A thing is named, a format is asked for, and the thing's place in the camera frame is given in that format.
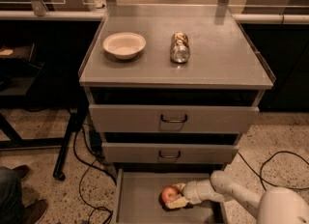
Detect brown shoe upper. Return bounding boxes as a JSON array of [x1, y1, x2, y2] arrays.
[[14, 165, 30, 181]]

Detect person leg in jeans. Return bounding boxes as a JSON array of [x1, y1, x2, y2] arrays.
[[0, 167, 25, 224]]

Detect top grey drawer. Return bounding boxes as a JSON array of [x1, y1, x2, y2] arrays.
[[89, 104, 259, 134]]

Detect brown shoe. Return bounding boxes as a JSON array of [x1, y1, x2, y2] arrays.
[[14, 165, 30, 181], [22, 199, 48, 224]]

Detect red apple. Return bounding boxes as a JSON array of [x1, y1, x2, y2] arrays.
[[161, 186, 179, 204]]

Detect grey drawer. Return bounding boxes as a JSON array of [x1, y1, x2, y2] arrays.
[[102, 143, 239, 164], [89, 104, 259, 134], [111, 169, 228, 224]]

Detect grey drawer cabinet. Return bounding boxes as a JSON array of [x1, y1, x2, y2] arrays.
[[79, 5, 275, 167]]

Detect middle grey drawer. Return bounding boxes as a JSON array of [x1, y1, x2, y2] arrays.
[[102, 143, 239, 164]]

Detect black floor cable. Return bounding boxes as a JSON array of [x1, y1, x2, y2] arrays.
[[72, 125, 117, 224], [237, 150, 309, 191]]

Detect black table frame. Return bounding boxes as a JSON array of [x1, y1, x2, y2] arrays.
[[0, 44, 88, 181]]

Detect brown shoe lower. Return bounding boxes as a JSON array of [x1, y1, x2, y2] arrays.
[[22, 199, 48, 224]]

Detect bottom grey drawer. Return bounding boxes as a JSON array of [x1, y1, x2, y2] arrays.
[[111, 169, 228, 224]]

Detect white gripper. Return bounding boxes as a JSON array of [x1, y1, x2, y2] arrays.
[[165, 180, 224, 210]]

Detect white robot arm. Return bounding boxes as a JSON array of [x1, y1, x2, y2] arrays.
[[163, 171, 309, 224]]

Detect white bowl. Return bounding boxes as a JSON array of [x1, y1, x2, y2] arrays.
[[102, 32, 146, 60]]

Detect black floor cable left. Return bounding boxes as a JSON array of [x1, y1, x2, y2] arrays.
[[72, 125, 117, 224]]

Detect black floor cable right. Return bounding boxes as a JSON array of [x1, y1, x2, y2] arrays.
[[237, 150, 309, 191]]

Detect crushed soda can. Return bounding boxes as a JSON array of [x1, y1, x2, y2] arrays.
[[170, 32, 190, 64]]

